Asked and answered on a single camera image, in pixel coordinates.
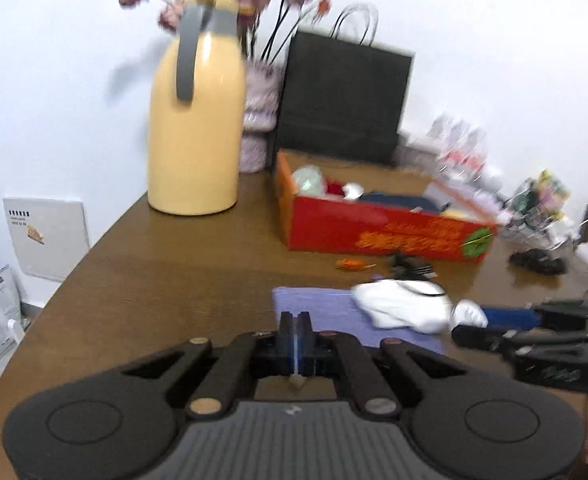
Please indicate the small orange clip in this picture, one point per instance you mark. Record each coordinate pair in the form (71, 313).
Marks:
(353, 264)

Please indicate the clear seed container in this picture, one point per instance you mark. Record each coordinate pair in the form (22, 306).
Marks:
(414, 152)

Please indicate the colourful snack packet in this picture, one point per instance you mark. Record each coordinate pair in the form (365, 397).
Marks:
(551, 191)

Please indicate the black paper bag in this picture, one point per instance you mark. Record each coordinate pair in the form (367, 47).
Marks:
(344, 100)

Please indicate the black glove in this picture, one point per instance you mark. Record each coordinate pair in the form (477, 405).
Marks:
(536, 261)

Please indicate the lavender flat cloth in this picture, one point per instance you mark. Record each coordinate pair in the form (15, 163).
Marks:
(319, 310)

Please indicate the pale yellow cloth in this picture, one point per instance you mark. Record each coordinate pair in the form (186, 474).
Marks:
(455, 214)

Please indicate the white wall panel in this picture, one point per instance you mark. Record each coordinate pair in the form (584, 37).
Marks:
(43, 237)

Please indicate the red rose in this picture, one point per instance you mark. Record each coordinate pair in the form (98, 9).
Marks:
(335, 188)

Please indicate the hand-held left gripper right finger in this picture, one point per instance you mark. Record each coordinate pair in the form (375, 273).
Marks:
(305, 345)

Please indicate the clear water bottle red label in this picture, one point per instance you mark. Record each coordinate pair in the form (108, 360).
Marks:
(478, 155)
(443, 135)
(461, 145)

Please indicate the navy blue fabric pouch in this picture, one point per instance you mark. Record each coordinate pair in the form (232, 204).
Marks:
(406, 201)

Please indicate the yellow thermos jug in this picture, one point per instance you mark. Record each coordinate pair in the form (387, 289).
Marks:
(198, 125)

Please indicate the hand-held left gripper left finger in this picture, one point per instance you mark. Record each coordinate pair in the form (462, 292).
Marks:
(289, 345)

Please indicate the pink textured vase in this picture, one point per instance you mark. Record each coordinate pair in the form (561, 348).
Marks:
(259, 115)

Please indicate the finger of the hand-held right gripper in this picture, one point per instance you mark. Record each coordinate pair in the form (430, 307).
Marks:
(484, 337)
(511, 317)

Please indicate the red cardboard box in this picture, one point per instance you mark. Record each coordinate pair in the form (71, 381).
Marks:
(374, 230)

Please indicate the white cloth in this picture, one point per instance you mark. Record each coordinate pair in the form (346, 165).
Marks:
(404, 306)

